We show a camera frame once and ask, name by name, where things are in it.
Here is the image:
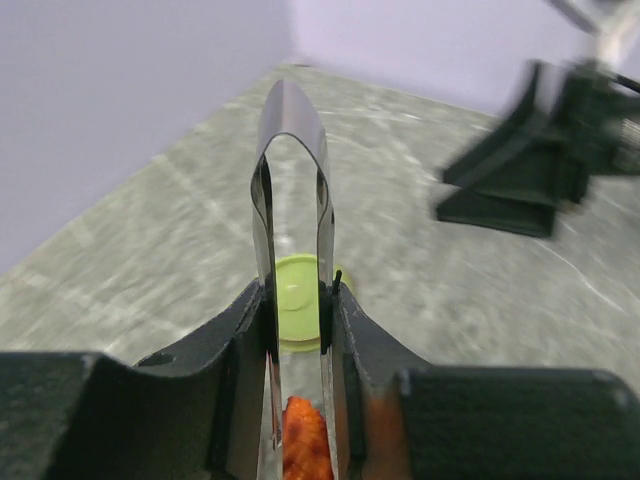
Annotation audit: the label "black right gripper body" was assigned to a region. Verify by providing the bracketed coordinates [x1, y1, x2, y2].
[539, 60, 639, 205]

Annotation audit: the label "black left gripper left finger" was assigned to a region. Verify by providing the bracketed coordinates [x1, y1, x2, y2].
[1, 282, 265, 479]

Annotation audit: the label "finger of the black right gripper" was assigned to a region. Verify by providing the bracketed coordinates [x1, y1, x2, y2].
[435, 62, 557, 238]

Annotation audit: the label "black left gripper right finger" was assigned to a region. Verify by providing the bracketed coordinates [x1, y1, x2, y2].
[332, 287, 639, 479]

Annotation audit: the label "orange fried piece top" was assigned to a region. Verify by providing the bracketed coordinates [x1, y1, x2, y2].
[283, 396, 334, 480]

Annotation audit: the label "green round lid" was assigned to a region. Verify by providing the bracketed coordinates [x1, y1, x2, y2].
[275, 254, 320, 353]

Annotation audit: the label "stainless steel tongs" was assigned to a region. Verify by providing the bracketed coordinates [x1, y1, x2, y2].
[250, 79, 335, 479]

